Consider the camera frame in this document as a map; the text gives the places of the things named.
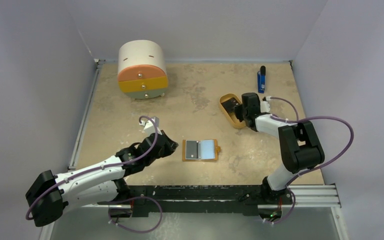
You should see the round mini drawer cabinet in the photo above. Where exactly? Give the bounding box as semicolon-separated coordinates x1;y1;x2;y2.
117;39;169;100

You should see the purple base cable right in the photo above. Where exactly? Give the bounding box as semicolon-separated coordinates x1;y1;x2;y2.
263;187;296;226

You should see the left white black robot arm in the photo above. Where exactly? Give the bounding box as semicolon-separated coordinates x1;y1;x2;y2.
25;131;179;227

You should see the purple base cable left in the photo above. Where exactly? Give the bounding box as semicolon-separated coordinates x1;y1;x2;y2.
107;195;163;234

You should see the orange leather card holder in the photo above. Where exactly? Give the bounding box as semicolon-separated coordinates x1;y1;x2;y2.
182;139;221;162

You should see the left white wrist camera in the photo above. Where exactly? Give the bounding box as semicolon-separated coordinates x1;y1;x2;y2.
139;116;162;135

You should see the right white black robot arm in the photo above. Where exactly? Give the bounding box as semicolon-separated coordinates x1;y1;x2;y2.
233;92;325;204

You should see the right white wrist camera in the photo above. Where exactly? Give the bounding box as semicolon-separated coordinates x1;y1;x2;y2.
260;96;271;113

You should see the tan oval tray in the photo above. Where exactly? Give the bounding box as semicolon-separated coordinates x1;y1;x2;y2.
218;93;246;129

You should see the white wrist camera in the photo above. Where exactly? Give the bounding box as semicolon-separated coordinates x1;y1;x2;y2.
139;116;162;135
260;96;271;113

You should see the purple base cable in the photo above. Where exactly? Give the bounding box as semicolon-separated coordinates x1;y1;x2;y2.
107;195;163;234
263;187;296;226

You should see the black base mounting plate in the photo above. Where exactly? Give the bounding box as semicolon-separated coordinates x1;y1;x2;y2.
98;180;296;219

